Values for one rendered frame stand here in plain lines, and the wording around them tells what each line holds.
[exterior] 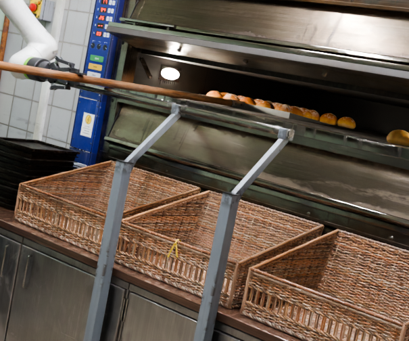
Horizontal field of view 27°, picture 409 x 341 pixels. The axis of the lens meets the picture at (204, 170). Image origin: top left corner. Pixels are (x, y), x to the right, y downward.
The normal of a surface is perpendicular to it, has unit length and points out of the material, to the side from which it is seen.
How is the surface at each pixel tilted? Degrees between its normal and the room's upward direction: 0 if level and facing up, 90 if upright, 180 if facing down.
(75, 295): 90
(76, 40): 90
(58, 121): 90
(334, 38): 70
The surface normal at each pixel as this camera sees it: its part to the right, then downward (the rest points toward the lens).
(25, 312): -0.64, -0.04
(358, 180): -0.54, -0.36
